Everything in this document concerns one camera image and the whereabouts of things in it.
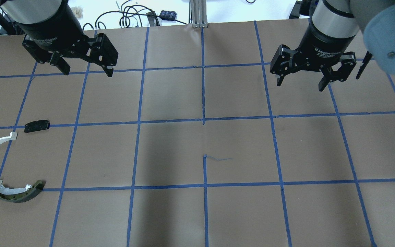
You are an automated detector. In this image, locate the dark green brake shoe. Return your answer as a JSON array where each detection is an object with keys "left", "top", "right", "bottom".
[{"left": 0, "top": 180, "right": 46, "bottom": 203}]

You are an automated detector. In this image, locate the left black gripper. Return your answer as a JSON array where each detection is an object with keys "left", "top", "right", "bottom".
[{"left": 14, "top": 0, "right": 119, "bottom": 77}]

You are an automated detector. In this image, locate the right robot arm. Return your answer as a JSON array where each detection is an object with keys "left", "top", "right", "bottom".
[{"left": 270, "top": 0, "right": 395, "bottom": 91}]

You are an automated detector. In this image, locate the black power adapter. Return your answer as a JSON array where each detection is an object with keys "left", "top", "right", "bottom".
[{"left": 159, "top": 10, "right": 177, "bottom": 21}]

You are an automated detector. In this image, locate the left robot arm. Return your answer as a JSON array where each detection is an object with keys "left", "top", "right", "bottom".
[{"left": 0, "top": 0, "right": 119, "bottom": 77}]

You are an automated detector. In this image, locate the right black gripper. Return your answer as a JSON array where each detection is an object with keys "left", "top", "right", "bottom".
[{"left": 270, "top": 21, "right": 357, "bottom": 92}]

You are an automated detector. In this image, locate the aluminium frame post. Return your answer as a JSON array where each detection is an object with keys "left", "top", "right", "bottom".
[{"left": 189, "top": 0, "right": 208, "bottom": 28}]

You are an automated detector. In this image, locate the small black plastic part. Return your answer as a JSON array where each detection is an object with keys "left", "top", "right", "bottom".
[{"left": 24, "top": 119, "right": 50, "bottom": 133}]

